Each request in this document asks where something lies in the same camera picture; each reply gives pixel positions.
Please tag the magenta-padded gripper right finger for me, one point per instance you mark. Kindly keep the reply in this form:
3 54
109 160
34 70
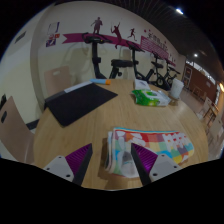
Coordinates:
163 166

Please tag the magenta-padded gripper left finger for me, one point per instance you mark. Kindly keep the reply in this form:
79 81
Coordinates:
60 166

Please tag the colourful checked towel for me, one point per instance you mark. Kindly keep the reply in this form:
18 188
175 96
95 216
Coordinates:
156 140

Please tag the beige plywood chair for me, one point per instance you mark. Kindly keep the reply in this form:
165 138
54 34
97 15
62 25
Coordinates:
13 130
57 80

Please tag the brown round coaster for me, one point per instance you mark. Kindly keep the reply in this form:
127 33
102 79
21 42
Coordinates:
174 99

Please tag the black rectangular mat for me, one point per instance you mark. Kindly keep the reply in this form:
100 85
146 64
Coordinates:
80 101

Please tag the green wet wipes pack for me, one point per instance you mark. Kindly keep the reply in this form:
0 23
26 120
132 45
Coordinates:
150 97

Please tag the wooden chairs group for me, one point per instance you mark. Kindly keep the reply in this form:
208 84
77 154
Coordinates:
213 116

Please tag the white paper cup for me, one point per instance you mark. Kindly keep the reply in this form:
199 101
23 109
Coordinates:
177 87

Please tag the white tissue box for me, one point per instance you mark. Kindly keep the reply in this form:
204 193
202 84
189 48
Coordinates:
141 84

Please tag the black exercise bike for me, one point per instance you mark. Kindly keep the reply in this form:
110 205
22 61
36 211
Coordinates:
159 78
134 60
96 56
172 75

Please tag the blue and orange tube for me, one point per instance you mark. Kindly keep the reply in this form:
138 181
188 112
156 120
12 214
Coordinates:
100 81

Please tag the ceiling lights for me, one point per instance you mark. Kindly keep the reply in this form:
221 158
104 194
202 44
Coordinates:
179 11

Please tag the wall poster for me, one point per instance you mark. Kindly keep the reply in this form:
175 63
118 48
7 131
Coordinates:
52 34

